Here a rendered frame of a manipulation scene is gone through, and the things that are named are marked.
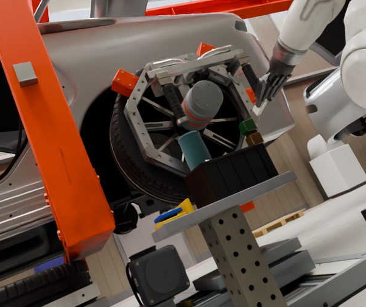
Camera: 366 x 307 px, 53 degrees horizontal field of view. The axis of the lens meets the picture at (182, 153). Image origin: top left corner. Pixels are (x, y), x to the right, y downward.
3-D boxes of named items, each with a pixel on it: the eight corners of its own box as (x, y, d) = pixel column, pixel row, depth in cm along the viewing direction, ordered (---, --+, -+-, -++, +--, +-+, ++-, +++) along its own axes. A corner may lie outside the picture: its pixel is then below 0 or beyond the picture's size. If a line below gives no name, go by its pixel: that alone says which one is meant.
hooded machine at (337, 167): (351, 189, 755) (321, 136, 783) (373, 180, 705) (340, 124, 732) (327, 200, 725) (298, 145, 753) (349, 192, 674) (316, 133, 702)
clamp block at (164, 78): (167, 94, 135) (162, 82, 137) (173, 81, 127) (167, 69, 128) (155, 97, 134) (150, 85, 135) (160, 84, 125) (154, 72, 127)
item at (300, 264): (272, 274, 176) (263, 255, 178) (317, 270, 143) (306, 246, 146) (181, 324, 157) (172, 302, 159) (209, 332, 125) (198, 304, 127)
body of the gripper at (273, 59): (288, 47, 111) (276, 70, 118) (267, 51, 107) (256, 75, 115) (303, 63, 108) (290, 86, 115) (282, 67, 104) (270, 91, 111)
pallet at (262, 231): (284, 222, 686) (282, 217, 688) (309, 212, 620) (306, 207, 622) (239, 243, 640) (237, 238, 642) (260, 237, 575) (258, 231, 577)
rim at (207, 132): (173, 78, 192) (103, 136, 170) (186, 52, 171) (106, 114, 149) (243, 144, 189) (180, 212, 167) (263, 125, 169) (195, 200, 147)
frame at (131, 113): (270, 155, 161) (217, 53, 174) (278, 150, 155) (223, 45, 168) (159, 198, 141) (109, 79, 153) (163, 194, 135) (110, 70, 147)
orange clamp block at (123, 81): (136, 86, 157) (117, 77, 156) (139, 76, 150) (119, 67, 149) (130, 98, 154) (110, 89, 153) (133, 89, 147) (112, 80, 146)
